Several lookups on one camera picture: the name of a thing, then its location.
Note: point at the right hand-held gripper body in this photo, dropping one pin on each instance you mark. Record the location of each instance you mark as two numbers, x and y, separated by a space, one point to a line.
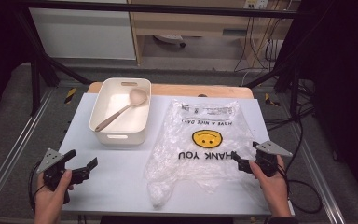
272 148

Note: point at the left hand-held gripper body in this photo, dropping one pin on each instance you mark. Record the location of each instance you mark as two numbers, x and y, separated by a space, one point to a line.
51 158

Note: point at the clear smiley plastic bag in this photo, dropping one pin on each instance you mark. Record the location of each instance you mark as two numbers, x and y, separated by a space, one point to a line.
199 174

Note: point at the white plastic storage bin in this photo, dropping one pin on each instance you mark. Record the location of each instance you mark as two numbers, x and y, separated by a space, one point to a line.
118 139

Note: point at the beige spoon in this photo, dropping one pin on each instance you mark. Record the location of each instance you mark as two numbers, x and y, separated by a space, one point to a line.
136 96

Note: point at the person's right hand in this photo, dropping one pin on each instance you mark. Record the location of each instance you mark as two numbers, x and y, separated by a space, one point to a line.
275 189

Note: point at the person's left hand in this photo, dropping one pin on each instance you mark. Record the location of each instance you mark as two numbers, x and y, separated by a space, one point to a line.
48 205

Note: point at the white cabinet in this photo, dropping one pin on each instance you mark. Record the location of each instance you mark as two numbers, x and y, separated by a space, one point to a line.
80 34

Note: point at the white chair base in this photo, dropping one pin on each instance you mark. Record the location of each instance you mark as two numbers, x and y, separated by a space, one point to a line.
167 38

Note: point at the white power strip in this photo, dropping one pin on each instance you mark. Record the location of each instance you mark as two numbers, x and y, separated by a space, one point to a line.
256 3

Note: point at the light wooden desk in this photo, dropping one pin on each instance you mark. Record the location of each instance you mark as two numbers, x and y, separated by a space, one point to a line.
180 23

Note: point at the aluminium rail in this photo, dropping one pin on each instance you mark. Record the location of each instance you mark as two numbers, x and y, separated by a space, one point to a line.
15 149
318 177

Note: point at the black metal frame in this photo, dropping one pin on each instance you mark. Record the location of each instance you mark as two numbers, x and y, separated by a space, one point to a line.
167 9

